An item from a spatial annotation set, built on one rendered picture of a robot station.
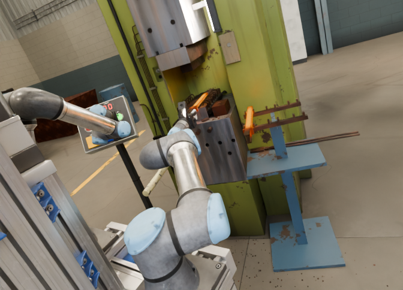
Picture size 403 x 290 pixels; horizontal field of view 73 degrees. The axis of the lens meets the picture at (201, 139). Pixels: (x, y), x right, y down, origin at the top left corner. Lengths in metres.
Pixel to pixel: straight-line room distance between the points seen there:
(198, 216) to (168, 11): 1.22
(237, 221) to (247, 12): 1.36
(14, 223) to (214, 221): 0.43
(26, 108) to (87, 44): 8.49
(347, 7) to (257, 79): 5.91
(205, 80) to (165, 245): 1.62
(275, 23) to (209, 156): 1.03
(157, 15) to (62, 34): 8.53
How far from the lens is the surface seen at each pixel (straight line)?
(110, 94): 6.18
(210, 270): 0.85
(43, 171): 0.78
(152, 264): 0.73
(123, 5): 1.93
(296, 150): 1.63
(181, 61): 1.66
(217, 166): 1.79
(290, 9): 6.79
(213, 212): 0.69
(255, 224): 2.04
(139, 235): 0.69
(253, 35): 1.69
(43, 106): 1.13
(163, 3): 1.66
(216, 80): 2.14
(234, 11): 1.70
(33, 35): 10.93
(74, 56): 10.01
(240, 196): 1.90
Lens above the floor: 1.43
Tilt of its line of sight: 21 degrees down
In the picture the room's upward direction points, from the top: 19 degrees counter-clockwise
